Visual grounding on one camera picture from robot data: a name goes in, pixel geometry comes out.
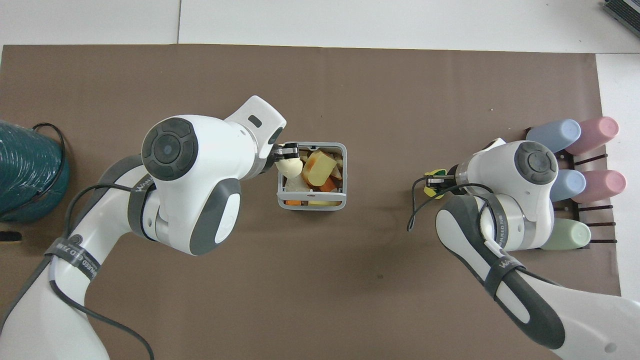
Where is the dark striped object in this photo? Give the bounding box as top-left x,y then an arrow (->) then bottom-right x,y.
601,0 -> 640,25

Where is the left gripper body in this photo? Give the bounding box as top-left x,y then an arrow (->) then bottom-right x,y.
264,145 -> 282,175

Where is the teal ribbed trash bin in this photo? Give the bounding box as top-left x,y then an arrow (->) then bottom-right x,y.
0,119 -> 71,224

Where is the yellow cheese toy block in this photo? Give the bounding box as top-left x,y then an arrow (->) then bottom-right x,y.
301,150 -> 335,186

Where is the green plastic cup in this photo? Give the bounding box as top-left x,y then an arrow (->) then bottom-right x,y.
540,219 -> 592,251

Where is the grey wire basket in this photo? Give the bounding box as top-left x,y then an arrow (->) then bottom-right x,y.
277,143 -> 348,212

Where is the pink plastic cup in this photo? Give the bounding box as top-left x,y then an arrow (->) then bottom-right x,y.
572,169 -> 628,204
565,116 -> 620,156

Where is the white toy food piece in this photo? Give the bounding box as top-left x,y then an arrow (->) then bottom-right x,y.
284,174 -> 312,194

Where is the black wire cup rack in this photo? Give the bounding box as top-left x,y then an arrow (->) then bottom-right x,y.
524,127 -> 619,246

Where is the blue plastic cup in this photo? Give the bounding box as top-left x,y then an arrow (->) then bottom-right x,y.
550,169 -> 587,203
525,118 -> 582,154

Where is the black cable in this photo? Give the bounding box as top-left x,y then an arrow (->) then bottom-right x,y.
48,183 -> 155,360
406,172 -> 502,251
20,122 -> 69,208

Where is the yellow green toy food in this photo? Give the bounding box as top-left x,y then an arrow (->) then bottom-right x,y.
423,168 -> 449,200

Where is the cream round toy food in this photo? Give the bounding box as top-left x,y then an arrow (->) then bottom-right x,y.
276,154 -> 304,177

